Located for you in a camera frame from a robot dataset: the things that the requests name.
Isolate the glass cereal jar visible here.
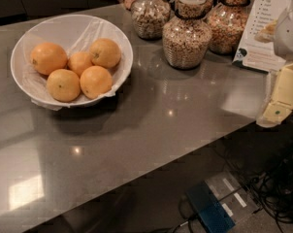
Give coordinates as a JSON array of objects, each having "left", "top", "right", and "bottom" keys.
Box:
[
  {"left": 131, "top": 0, "right": 171, "bottom": 40},
  {"left": 162, "top": 0, "right": 212, "bottom": 70},
  {"left": 207, "top": 0, "right": 250, "bottom": 54}
]

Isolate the small middle orange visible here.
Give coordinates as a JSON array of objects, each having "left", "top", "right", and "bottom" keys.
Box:
[{"left": 68, "top": 51, "right": 92, "bottom": 77}]

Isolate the left glass cereal jar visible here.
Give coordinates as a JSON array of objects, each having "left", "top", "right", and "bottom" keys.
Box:
[{"left": 131, "top": 0, "right": 171, "bottom": 40}]

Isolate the middle glass cereal jar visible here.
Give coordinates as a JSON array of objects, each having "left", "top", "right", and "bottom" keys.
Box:
[{"left": 162, "top": 0, "right": 212, "bottom": 70}]

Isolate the right glass cereal jar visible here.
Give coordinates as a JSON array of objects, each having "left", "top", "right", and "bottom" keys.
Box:
[{"left": 207, "top": 0, "right": 250, "bottom": 54}]

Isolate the white bowl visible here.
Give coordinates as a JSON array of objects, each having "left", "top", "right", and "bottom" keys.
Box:
[{"left": 10, "top": 14, "right": 134, "bottom": 110}]

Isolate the black cable bundle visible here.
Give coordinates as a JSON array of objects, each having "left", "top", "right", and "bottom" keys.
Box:
[{"left": 217, "top": 114, "right": 293, "bottom": 233}]

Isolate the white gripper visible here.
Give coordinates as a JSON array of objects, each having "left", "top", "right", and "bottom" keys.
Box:
[{"left": 254, "top": 0, "right": 293, "bottom": 128}]

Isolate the white allergen information sign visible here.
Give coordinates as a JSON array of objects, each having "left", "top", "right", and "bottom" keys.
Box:
[{"left": 233, "top": 0, "right": 292, "bottom": 72}]

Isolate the blue box under table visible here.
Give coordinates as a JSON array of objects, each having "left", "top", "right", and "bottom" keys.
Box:
[{"left": 184, "top": 171, "right": 261, "bottom": 233}]

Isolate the clear plastic bowl liner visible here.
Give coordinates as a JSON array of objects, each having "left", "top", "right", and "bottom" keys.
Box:
[{"left": 20, "top": 17, "right": 132, "bottom": 112}]

